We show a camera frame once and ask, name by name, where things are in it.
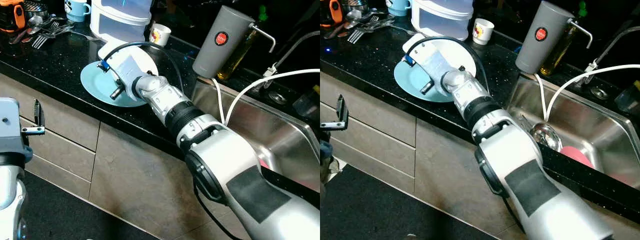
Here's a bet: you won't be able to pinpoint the round steel sink fitting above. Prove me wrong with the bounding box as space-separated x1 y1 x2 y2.
267 89 289 106
588 85 610 101

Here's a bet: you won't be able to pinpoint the black floor mat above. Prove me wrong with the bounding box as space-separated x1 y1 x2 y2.
320 164 502 240
19 169 162 240

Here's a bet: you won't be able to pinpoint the stainless steel sink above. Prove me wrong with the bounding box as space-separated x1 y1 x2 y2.
190 79 321 192
504 74 640 187

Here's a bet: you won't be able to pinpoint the grey kitchen faucet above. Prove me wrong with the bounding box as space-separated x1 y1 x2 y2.
263 30 321 77
585 25 640 72

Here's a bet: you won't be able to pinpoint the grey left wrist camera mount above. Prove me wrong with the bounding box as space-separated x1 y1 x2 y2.
0 97 34 164

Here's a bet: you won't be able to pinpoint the deep beige drawer front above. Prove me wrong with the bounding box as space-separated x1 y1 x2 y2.
320 116 416 194
19 117 99 199

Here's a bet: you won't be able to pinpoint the long white hose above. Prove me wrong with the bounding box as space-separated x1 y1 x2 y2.
545 63 640 122
224 68 321 127

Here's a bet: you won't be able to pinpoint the orange and black tool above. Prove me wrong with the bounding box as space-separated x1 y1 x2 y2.
320 0 344 27
0 0 27 34

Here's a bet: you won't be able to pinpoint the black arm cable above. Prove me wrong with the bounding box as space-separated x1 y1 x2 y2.
192 183 237 240
501 194 527 233

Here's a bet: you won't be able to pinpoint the grey water filter canister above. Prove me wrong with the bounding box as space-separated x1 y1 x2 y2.
515 0 576 75
192 5 256 80

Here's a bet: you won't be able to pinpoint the white cartoon cat mug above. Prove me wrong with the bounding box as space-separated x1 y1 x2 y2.
148 23 172 48
472 18 495 46

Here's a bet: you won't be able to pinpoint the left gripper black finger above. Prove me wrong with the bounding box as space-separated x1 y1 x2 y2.
20 98 46 136
320 93 350 132

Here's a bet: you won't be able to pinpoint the chrome bent spout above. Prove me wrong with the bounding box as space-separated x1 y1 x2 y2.
249 23 277 54
569 18 595 50

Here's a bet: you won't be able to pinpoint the yellow oil bottle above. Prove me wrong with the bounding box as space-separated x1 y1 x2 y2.
216 29 257 82
539 24 577 77

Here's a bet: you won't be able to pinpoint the shallow beige drawer front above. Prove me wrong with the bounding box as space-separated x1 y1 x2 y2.
0 72 101 152
320 74 417 148

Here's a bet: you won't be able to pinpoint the beige cabinet door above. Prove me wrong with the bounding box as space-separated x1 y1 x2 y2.
89 122 252 240
413 119 527 237

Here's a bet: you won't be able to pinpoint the steel fork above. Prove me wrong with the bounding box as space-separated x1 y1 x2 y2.
31 29 62 50
42 21 77 39
361 15 397 32
347 23 382 45

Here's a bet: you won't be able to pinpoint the light blue cup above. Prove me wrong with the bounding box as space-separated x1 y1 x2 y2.
64 0 92 23
385 0 412 17

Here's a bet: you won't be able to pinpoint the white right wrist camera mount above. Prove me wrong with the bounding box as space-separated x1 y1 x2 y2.
97 42 157 101
402 33 465 97

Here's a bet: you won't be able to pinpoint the thin white hose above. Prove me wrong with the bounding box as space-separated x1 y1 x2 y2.
534 73 549 122
211 76 226 125

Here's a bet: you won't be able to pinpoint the white blue plastic drawer tower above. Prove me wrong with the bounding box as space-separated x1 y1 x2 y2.
89 0 154 44
411 0 475 41

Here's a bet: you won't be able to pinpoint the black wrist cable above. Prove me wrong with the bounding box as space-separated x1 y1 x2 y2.
412 35 490 94
102 41 186 94

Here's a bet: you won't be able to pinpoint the teal round plate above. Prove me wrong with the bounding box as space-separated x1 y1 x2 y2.
393 58 454 104
80 60 149 108

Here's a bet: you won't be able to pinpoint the steel spoon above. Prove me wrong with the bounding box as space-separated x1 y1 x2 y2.
344 9 363 26
26 14 46 31

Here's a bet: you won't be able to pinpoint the dark translucent container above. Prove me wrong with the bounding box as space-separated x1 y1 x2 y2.
292 84 321 119
613 79 640 114

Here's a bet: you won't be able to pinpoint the red handled pliers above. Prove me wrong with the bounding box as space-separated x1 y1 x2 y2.
7 29 33 47
323 24 347 41

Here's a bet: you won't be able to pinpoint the steel ladle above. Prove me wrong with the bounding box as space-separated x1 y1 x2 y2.
519 114 564 152

